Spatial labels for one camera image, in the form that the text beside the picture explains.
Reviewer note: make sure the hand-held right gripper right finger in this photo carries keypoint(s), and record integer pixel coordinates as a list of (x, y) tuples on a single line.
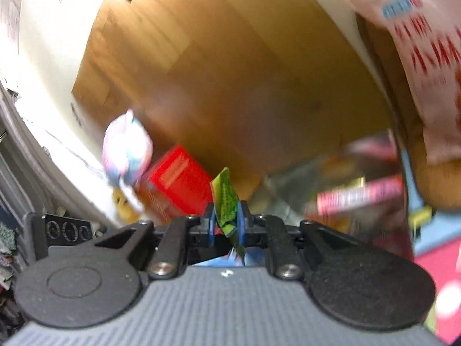
[(240, 225)]

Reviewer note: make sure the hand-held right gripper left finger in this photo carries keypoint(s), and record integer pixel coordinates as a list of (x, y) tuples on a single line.
[(211, 225)]

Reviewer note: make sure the dark green patterned snack packet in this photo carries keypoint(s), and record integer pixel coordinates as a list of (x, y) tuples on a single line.
[(225, 194)]

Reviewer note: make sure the patterned cloth pile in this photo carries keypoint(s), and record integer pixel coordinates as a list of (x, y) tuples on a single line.
[(7, 241)]

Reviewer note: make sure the red snack box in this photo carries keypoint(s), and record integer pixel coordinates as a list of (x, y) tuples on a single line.
[(176, 180)]

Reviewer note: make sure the yellow snack item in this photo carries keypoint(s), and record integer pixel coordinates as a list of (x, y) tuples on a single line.
[(122, 205)]

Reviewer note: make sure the clear plastic bag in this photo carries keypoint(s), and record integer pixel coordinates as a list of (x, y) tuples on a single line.
[(295, 187)]

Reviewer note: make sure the pastel round snack bag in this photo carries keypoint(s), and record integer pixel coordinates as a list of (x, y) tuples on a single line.
[(126, 147)]

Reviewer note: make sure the pink striped snack packet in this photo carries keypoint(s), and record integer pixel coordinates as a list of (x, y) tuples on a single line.
[(360, 194)]

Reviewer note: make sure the pink snack bag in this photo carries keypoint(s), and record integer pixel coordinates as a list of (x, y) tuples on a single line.
[(425, 61)]

